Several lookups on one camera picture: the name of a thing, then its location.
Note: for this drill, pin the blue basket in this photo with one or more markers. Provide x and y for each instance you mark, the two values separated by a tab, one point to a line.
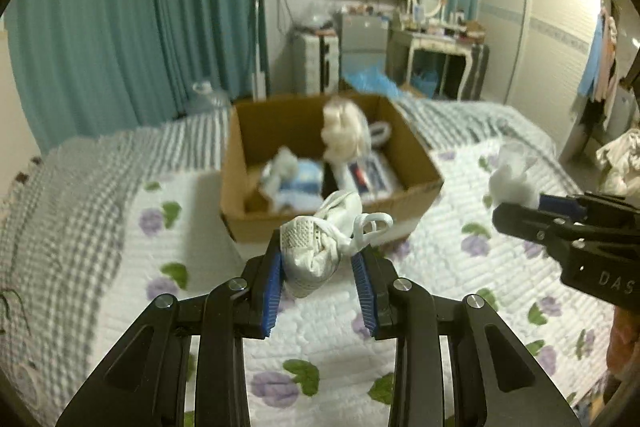
426	82

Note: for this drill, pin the white suitcase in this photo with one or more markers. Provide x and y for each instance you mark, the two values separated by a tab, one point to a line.
312	62

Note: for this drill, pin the clear plastic bag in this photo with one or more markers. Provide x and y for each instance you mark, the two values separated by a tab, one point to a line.
320	13

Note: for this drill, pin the orange cloth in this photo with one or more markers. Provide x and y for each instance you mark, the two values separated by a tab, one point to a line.
625	342

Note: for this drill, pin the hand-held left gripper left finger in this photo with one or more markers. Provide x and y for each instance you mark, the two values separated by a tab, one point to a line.
272	287

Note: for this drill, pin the clear bag of white cotton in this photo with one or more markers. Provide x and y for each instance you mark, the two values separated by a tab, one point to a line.
512	179

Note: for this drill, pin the tissue pack with red label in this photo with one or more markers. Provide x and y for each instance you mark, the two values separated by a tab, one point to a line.
370	174

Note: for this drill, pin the hanging clothes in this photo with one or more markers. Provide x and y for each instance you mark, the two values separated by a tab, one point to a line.
597	67

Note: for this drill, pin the white slatted wardrobe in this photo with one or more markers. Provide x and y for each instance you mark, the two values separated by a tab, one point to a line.
545	32

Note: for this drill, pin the grey checked blanket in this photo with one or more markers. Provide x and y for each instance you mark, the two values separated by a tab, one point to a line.
75	217

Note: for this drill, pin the blue tissue packet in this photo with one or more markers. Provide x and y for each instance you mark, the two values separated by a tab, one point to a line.
305	179

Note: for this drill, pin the white mesh sock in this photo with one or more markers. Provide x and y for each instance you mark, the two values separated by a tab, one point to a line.
315	247

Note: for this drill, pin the pile of pale clothes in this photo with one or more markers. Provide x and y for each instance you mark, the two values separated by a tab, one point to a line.
620	162

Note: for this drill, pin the grey mini fridge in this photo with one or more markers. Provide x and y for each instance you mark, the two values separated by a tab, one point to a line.
362	42

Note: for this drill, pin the clear water jug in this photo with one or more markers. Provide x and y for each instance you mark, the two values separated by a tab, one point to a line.
206	99

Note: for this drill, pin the blue plastic bag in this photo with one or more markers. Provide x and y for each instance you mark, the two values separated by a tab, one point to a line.
372	82

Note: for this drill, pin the floral quilted bedspread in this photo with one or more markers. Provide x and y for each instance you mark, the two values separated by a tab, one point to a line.
165	287

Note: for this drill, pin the white pole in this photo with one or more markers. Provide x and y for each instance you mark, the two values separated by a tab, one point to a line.
258	57

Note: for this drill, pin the white plush toy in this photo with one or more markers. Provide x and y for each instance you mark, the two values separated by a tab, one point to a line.
282	169

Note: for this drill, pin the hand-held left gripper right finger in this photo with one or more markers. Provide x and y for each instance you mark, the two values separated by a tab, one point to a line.
364	292

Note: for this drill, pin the white dressing table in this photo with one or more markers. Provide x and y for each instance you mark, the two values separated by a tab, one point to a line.
430	42

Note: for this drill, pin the white tape roll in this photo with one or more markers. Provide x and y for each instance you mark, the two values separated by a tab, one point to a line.
25	374

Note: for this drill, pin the wide teal curtain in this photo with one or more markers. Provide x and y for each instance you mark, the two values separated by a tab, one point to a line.
130	17

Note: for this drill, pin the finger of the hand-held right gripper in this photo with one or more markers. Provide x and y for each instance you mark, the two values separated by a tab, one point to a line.
560	205
525	222

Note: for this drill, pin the brown cardboard box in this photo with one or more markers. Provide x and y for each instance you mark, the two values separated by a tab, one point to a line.
250	132

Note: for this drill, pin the white fluffy bagged item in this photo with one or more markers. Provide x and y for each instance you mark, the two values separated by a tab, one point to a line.
345	129

